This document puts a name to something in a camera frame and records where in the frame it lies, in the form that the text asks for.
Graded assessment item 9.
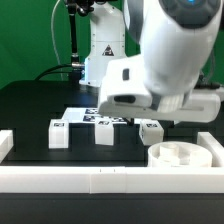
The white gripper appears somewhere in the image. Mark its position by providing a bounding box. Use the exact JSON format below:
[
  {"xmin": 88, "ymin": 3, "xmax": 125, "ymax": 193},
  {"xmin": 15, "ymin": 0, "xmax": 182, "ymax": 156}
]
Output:
[{"xmin": 98, "ymin": 56, "xmax": 221, "ymax": 126}]

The white round stool seat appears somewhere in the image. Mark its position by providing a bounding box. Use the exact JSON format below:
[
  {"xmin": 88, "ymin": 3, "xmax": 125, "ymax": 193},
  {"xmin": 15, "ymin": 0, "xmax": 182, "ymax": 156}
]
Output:
[{"xmin": 148, "ymin": 141, "xmax": 213, "ymax": 167}]

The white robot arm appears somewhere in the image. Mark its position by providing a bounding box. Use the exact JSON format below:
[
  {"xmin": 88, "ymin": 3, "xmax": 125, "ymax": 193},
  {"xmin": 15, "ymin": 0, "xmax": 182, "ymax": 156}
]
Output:
[{"xmin": 80, "ymin": 0, "xmax": 224, "ymax": 122}]

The white marker sheet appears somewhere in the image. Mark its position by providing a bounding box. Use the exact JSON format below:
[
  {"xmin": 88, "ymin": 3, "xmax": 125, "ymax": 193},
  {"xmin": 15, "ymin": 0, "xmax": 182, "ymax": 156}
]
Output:
[{"xmin": 61, "ymin": 107, "xmax": 152, "ymax": 126}]

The white left fence bar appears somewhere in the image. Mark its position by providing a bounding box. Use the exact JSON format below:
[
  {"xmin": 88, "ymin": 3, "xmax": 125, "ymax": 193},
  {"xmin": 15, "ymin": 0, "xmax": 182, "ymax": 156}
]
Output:
[{"xmin": 0, "ymin": 130, "xmax": 14, "ymax": 163}]

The white front fence bar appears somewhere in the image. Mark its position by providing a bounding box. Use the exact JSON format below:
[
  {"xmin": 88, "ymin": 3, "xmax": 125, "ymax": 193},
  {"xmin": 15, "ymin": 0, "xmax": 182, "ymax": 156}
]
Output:
[{"xmin": 0, "ymin": 166, "xmax": 224, "ymax": 194}]

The black base cable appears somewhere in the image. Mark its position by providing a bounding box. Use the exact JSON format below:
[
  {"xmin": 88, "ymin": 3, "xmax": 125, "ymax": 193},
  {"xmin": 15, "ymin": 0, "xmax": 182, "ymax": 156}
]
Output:
[{"xmin": 34, "ymin": 64, "xmax": 74, "ymax": 82}]

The grey hanging cable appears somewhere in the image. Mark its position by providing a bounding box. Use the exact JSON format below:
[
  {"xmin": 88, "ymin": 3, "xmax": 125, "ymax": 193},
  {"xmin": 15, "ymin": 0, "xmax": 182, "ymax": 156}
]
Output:
[{"xmin": 50, "ymin": 0, "xmax": 65, "ymax": 81}]

